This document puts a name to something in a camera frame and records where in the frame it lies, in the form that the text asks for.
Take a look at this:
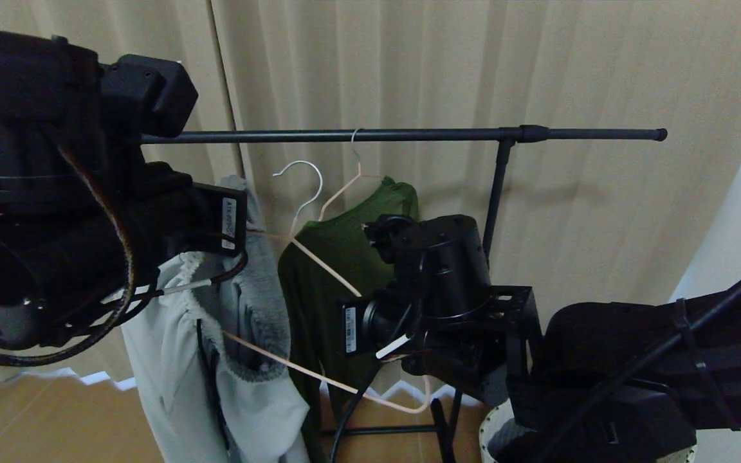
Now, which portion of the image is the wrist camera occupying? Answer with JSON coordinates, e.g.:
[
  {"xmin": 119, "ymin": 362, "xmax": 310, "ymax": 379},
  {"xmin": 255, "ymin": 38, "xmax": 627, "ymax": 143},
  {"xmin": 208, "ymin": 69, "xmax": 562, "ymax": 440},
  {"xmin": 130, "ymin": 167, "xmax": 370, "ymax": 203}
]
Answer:
[
  {"xmin": 363, "ymin": 214, "xmax": 426, "ymax": 264},
  {"xmin": 99, "ymin": 55, "xmax": 199, "ymax": 187}
]

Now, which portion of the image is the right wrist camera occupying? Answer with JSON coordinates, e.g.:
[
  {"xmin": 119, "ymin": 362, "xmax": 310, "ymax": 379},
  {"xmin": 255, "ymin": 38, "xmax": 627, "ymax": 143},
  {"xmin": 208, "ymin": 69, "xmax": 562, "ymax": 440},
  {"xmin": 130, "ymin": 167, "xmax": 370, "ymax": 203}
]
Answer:
[{"xmin": 363, "ymin": 214, "xmax": 426, "ymax": 264}]

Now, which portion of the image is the pink clothes hanger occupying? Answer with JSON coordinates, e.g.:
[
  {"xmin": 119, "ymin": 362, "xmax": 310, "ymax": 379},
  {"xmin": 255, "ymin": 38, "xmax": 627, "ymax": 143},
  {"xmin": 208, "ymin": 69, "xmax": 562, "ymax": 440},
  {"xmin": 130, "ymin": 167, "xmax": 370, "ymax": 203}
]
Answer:
[
  {"xmin": 318, "ymin": 129, "xmax": 385, "ymax": 223},
  {"xmin": 223, "ymin": 161, "xmax": 434, "ymax": 414}
]

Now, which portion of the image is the white garment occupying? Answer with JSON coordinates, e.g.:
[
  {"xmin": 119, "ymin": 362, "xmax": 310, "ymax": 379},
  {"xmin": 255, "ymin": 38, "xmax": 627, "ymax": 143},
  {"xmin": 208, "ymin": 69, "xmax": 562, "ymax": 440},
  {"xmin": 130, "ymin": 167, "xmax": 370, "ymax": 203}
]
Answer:
[{"xmin": 120, "ymin": 175, "xmax": 311, "ymax": 463}]

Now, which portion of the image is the black clothes rack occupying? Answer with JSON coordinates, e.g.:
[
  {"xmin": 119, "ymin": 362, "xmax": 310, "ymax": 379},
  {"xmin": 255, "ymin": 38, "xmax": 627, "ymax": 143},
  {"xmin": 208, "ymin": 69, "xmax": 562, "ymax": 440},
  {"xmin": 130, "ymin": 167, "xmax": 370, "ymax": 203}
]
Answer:
[{"xmin": 141, "ymin": 125, "xmax": 668, "ymax": 463}]

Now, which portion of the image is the green printed t-shirt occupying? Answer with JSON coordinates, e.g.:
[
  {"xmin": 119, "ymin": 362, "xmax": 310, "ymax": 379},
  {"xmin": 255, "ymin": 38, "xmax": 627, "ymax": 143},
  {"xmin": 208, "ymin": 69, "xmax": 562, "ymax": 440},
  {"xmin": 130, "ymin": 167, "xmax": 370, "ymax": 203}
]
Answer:
[{"xmin": 277, "ymin": 177, "xmax": 420, "ymax": 463}]

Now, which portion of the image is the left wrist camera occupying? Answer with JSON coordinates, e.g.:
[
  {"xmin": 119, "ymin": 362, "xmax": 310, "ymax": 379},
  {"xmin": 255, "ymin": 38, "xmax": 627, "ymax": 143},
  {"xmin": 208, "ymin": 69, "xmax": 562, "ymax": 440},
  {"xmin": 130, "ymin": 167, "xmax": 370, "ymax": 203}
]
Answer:
[{"xmin": 99, "ymin": 55, "xmax": 199, "ymax": 187}]

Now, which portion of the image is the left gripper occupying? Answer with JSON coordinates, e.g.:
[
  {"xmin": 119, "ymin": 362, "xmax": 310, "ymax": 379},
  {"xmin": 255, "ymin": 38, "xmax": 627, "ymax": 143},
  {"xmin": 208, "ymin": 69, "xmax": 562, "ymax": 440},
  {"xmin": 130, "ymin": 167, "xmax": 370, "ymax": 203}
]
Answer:
[{"xmin": 0, "ymin": 183, "xmax": 247, "ymax": 351}]

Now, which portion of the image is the white laundry basket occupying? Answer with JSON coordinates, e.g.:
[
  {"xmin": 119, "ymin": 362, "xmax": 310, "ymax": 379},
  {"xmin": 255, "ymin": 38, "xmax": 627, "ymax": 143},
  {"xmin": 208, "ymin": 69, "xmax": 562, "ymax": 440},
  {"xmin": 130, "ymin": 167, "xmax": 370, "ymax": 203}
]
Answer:
[{"xmin": 479, "ymin": 399, "xmax": 697, "ymax": 463}]

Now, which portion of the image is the black cable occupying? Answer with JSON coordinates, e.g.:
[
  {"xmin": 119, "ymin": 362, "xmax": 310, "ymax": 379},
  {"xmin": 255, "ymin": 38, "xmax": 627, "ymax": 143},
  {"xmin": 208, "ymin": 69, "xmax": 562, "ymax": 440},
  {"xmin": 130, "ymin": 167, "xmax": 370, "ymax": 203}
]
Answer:
[
  {"xmin": 330, "ymin": 360, "xmax": 384, "ymax": 463},
  {"xmin": 531, "ymin": 252, "xmax": 741, "ymax": 463},
  {"xmin": 0, "ymin": 145, "xmax": 138, "ymax": 368}
]

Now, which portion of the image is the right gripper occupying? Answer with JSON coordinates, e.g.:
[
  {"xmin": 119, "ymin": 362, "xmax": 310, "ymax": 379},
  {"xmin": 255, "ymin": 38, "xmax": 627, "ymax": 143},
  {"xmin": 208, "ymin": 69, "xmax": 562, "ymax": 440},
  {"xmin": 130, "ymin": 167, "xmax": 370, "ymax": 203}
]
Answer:
[{"xmin": 338, "ymin": 283, "xmax": 508, "ymax": 406}]

